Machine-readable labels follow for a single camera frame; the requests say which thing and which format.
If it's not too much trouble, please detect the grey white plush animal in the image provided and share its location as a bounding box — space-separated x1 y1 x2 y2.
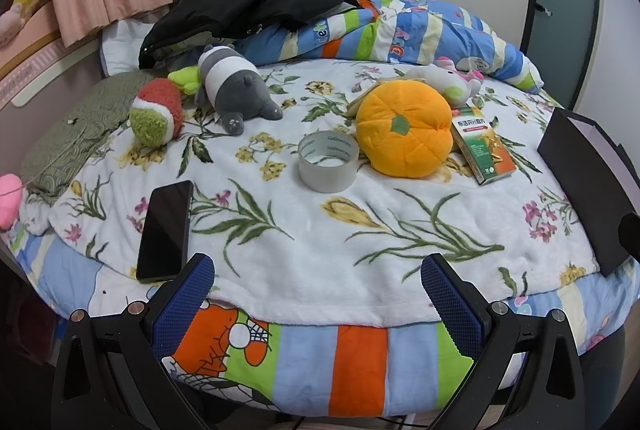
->
194 44 284 135

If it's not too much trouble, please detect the white pillow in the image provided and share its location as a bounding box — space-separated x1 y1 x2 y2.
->
100 18 161 78

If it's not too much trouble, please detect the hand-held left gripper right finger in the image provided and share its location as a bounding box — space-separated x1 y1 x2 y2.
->
420 254 587 430

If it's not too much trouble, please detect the grey tape roll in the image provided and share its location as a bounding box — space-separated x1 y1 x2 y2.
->
298 131 360 194

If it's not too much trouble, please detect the green medicine box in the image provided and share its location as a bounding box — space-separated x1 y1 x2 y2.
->
450 106 517 187

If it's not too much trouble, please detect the lime green plush piece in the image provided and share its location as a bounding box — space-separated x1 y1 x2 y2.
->
167 66 202 95

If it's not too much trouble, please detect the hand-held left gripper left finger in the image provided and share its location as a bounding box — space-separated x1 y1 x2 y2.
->
51 252 216 430

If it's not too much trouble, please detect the white pink cat plush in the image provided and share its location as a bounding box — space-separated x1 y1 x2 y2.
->
402 57 485 108

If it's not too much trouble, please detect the black storage box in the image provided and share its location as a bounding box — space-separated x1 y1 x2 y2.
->
537 107 640 278

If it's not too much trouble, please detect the black smartphone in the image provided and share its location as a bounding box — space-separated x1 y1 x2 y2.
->
136 180 195 283

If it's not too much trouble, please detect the red green strawberry plush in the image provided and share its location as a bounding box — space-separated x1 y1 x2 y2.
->
129 78 185 147

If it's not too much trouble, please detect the pink window ledge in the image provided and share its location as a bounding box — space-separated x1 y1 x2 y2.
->
0 0 101 108

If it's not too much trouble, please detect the pink plush toy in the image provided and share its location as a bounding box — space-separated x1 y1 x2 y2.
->
0 4 23 46

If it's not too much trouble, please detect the striped cartoon quilt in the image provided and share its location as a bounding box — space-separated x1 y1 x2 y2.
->
235 0 546 95

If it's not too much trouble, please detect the olive green cushion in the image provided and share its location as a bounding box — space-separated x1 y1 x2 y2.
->
20 72 156 211

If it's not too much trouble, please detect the round pink plush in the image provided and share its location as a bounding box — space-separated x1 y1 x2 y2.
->
0 174 25 231

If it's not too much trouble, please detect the white floral blanket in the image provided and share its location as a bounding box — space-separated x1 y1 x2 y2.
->
22 60 601 326

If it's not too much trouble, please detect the black clothing pile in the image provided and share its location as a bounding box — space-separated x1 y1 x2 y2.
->
139 0 358 70

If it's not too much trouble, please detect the orange pumpkin plush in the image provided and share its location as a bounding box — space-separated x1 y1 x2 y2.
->
355 78 453 179

